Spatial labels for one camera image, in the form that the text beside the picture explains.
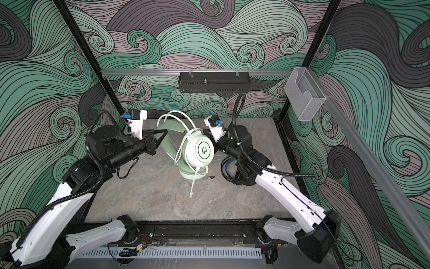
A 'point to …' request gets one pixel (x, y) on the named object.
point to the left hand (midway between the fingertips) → (167, 130)
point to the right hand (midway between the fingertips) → (202, 132)
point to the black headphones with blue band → (235, 173)
